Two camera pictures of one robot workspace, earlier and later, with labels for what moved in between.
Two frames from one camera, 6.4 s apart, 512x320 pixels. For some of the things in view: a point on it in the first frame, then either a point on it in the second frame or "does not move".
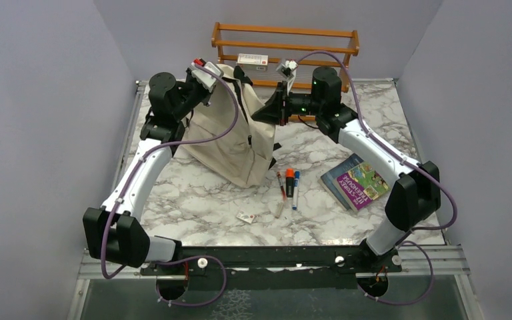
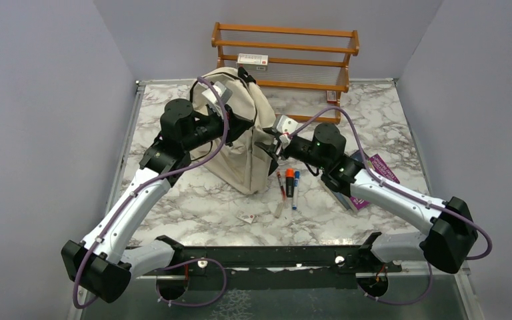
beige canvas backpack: (246, 155) does not move
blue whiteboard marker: (297, 174) does not move
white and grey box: (253, 62) does not move
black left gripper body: (190, 95) -> (207, 129)
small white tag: (245, 217) does not move
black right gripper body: (304, 105) -> (299, 149)
